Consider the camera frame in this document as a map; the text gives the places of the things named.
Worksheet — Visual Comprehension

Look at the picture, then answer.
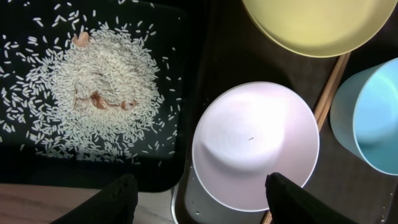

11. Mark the black waste bin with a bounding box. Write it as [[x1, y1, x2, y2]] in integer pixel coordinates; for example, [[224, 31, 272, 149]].
[[0, 0, 212, 192]]

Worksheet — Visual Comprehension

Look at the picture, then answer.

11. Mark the pink white bowl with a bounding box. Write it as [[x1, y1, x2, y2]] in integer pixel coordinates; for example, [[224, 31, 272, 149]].
[[192, 82, 320, 212]]

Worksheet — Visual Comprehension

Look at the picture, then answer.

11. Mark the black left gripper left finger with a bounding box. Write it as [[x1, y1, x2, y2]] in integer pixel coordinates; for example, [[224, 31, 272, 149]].
[[52, 174, 138, 224]]

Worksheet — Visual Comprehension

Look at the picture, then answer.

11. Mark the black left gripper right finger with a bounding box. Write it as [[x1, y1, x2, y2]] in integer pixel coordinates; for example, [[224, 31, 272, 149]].
[[265, 172, 356, 224]]

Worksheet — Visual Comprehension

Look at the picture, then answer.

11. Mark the rice food waste pile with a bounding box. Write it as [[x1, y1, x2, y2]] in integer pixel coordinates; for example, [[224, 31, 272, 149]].
[[1, 1, 186, 166]]

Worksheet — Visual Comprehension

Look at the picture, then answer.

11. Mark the yellow plate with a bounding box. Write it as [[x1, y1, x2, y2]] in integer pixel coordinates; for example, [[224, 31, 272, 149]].
[[243, 0, 397, 58]]

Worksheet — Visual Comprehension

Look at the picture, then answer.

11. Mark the wooden chopstick left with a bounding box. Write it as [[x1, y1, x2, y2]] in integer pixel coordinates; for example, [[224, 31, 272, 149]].
[[260, 52, 348, 224]]

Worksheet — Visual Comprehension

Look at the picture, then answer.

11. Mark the light blue bowl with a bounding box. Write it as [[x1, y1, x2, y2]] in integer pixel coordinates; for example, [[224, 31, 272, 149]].
[[330, 58, 397, 175]]

